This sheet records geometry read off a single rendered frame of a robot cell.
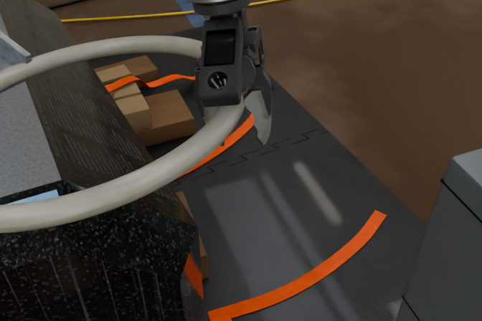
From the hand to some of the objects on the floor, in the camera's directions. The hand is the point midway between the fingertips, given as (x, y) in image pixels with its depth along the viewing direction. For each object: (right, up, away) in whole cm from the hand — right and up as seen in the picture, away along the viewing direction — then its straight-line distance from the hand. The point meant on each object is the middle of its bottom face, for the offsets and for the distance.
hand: (241, 140), depth 73 cm
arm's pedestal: (+62, -75, +64) cm, 117 cm away
